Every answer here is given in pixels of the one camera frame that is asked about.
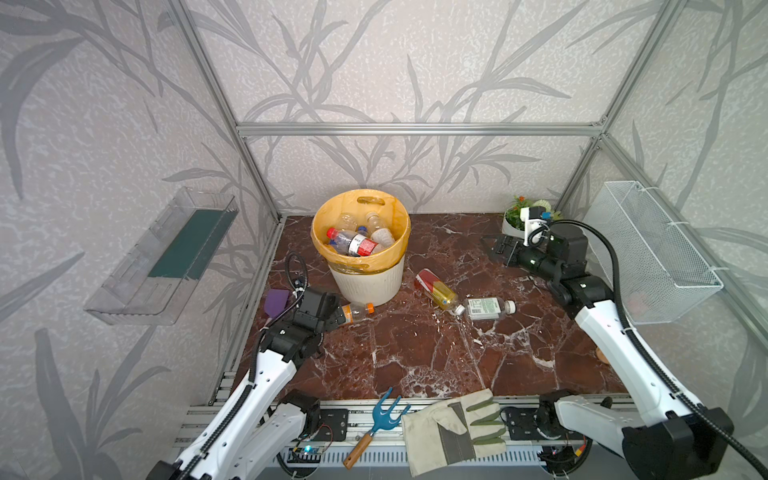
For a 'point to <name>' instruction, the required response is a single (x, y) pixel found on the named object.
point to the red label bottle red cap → (349, 242)
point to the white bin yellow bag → (375, 279)
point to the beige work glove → (451, 432)
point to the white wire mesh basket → (662, 271)
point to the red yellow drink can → (435, 289)
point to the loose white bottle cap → (459, 309)
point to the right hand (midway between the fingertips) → (491, 230)
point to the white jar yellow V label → (384, 239)
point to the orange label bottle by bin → (354, 314)
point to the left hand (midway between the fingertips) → (326, 302)
